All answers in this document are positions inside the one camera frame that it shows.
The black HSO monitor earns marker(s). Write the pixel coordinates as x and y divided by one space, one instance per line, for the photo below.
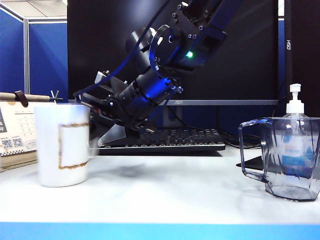
305 50

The wooden rod with metal crosses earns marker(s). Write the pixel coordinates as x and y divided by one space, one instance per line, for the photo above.
37 97

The grey partition post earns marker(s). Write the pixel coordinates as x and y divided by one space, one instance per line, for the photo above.
26 62

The clear hand sanitizer pump bottle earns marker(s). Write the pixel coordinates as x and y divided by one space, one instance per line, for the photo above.
295 107

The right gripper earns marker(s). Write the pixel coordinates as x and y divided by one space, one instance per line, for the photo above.
120 112

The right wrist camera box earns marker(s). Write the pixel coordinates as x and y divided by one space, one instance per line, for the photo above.
100 76

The silver monitor stand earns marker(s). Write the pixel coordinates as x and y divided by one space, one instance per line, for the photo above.
167 117

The transparent plastic cup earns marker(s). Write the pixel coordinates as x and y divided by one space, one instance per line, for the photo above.
275 150

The black mechanical keyboard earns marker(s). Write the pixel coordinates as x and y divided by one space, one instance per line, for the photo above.
187 140

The beige canvas desk calendar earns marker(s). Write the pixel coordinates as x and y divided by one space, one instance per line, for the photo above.
15 125

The black monitor with silver bezel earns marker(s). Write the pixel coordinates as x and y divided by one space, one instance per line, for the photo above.
237 62

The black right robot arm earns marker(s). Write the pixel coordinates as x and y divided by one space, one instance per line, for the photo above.
175 42

